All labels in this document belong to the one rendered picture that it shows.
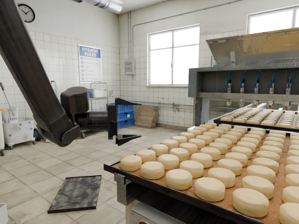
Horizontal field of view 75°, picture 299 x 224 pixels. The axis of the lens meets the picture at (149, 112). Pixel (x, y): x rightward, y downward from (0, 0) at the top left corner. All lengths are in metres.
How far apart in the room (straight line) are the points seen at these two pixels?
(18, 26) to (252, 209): 0.48
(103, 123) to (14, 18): 0.31
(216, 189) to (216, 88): 0.83
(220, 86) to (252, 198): 0.84
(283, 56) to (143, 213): 0.88
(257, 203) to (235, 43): 0.84
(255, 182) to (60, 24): 4.77
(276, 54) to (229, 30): 3.32
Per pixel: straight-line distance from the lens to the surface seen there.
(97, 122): 0.57
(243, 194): 0.36
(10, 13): 0.44
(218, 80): 1.13
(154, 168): 0.42
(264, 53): 1.07
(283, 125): 1.00
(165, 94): 4.83
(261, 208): 0.35
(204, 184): 0.37
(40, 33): 4.67
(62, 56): 4.80
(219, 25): 4.45
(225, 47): 1.09
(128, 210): 0.51
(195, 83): 1.09
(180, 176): 0.39
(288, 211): 0.35
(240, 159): 0.51
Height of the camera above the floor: 1.09
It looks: 8 degrees down
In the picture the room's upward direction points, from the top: straight up
